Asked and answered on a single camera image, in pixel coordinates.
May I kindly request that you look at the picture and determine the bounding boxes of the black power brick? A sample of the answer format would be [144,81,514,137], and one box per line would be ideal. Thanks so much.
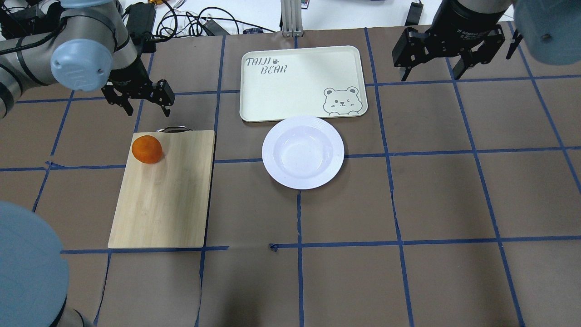
[125,3,156,46]

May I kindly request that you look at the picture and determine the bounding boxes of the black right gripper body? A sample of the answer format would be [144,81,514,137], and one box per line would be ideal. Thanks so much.
[392,0,506,69]

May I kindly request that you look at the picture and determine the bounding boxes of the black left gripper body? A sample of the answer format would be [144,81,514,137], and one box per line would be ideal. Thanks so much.
[100,68,176,108]

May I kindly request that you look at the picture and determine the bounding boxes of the black power adapter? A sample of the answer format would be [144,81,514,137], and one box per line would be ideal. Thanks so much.
[404,0,423,26]

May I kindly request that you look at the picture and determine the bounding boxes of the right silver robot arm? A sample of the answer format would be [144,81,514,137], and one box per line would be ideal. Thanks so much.
[392,0,581,81]

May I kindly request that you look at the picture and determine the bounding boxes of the cream bear tray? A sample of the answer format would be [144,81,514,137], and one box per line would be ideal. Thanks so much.
[239,45,369,123]

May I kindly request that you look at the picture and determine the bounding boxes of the white round plate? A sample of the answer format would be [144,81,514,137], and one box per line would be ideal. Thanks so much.
[261,116,345,190]

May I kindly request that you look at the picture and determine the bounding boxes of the wooden cutting board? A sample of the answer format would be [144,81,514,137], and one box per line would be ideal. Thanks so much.
[108,130,216,249]

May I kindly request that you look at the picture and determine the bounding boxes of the orange fruit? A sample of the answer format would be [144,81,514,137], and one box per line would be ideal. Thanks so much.
[131,135,163,164]

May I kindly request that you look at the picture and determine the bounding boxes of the aluminium frame post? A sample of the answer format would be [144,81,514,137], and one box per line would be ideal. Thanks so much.
[281,0,304,37]

